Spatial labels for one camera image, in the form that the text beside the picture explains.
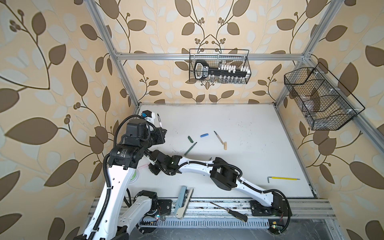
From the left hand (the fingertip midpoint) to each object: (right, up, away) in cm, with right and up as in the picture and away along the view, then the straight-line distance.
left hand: (165, 129), depth 68 cm
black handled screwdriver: (+36, -42, +3) cm, 56 cm away
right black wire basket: (+78, +12, +5) cm, 79 cm away
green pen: (+10, -14, +28) cm, 33 cm away
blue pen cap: (+18, -7, +34) cm, 40 cm away
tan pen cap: (+33, -13, +31) cm, 47 cm away
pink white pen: (-3, +4, 0) cm, 5 cm away
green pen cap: (+9, -9, +34) cm, 36 cm away
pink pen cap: (-18, -23, +21) cm, 36 cm away
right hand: (-14, -23, +21) cm, 34 cm away
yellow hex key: (+63, -29, +16) cm, 71 cm away
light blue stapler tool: (+8, -36, +6) cm, 38 cm away
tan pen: (+29, -7, +35) cm, 45 cm away
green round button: (-21, -27, +15) cm, 37 cm away
